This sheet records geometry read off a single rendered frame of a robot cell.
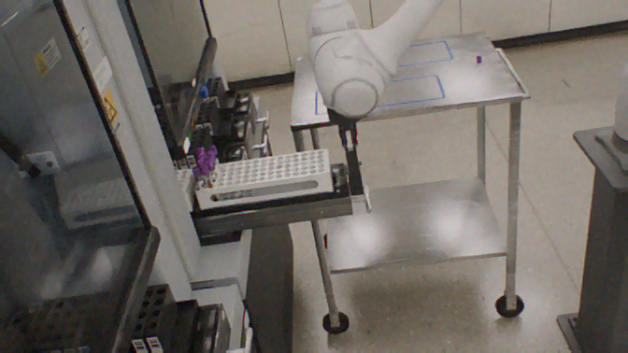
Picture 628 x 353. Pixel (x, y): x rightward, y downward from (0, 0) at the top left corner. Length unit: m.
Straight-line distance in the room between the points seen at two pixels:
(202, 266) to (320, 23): 0.57
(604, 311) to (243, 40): 2.54
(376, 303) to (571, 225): 0.82
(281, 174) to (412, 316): 0.97
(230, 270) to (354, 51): 0.55
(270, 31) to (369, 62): 2.65
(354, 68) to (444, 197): 1.22
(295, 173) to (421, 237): 0.78
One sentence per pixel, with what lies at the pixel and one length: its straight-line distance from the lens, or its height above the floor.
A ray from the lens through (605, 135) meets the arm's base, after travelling 1.67.
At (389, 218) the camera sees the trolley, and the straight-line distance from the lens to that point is 2.09.
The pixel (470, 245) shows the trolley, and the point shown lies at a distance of 1.97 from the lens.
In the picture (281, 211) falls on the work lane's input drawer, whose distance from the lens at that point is 1.33.
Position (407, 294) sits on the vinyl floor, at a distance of 2.21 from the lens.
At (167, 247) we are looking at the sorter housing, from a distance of 1.17.
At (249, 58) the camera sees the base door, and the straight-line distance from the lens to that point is 3.72.
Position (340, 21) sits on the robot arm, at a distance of 1.15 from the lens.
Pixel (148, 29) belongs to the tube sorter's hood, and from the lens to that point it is 1.23.
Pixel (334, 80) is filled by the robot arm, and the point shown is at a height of 1.15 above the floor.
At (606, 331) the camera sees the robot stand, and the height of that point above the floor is 0.16.
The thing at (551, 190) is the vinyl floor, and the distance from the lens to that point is 2.69.
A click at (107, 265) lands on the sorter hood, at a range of 0.88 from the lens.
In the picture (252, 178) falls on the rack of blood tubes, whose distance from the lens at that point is 1.33.
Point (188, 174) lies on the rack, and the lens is 1.41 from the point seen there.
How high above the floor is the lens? 1.58
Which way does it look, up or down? 33 degrees down
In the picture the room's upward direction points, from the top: 10 degrees counter-clockwise
